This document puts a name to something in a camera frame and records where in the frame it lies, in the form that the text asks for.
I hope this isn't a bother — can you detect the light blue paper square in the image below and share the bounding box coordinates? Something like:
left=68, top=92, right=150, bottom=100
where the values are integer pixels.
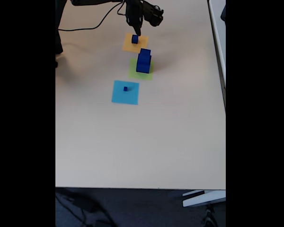
left=111, top=79, right=140, bottom=106

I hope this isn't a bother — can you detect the black floor cable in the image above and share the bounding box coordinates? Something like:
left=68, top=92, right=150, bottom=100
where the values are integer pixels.
left=55, top=189, right=114, bottom=227
left=202, top=204, right=220, bottom=227

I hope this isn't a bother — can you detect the long thin black cable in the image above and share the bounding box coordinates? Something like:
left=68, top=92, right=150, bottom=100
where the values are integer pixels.
left=58, top=0, right=128, bottom=32

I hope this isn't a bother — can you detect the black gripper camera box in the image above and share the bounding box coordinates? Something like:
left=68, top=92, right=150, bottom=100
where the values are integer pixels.
left=143, top=0, right=164, bottom=27

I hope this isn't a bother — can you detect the white table foot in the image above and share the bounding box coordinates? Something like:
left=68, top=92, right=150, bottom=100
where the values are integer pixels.
left=182, top=190, right=226, bottom=208

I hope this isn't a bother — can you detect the medium blue cube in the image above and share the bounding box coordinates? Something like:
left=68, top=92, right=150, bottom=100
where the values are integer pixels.
left=139, top=48, right=152, bottom=64

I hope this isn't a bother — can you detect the green paper square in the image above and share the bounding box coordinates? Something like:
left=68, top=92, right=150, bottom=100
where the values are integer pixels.
left=128, top=58, right=154, bottom=81

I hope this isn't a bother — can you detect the orange paper square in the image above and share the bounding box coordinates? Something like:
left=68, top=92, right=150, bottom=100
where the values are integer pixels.
left=122, top=33, right=149, bottom=54

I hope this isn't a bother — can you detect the large blue cube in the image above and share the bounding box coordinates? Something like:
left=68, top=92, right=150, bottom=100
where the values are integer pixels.
left=135, top=54, right=153, bottom=74

